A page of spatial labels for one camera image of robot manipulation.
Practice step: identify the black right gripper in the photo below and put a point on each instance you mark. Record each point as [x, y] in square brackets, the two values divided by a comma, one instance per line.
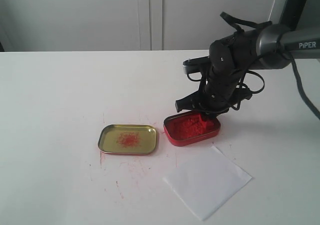
[220, 91]

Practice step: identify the red plastic stamp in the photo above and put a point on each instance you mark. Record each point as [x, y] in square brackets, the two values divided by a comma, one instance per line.
[207, 122]

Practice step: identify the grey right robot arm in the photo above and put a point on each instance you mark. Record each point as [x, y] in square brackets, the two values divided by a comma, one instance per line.
[230, 59]

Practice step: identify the red ink pad tin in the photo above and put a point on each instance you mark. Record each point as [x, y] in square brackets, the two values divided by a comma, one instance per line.
[185, 129]

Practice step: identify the white paper sheet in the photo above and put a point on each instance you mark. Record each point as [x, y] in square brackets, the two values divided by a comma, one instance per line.
[206, 182]

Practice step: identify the gold tin lid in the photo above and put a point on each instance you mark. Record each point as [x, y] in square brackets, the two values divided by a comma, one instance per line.
[128, 139]

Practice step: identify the white cabinet doors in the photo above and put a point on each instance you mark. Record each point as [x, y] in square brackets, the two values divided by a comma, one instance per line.
[124, 25]

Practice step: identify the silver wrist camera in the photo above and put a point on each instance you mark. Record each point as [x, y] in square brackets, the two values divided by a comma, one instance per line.
[195, 65]

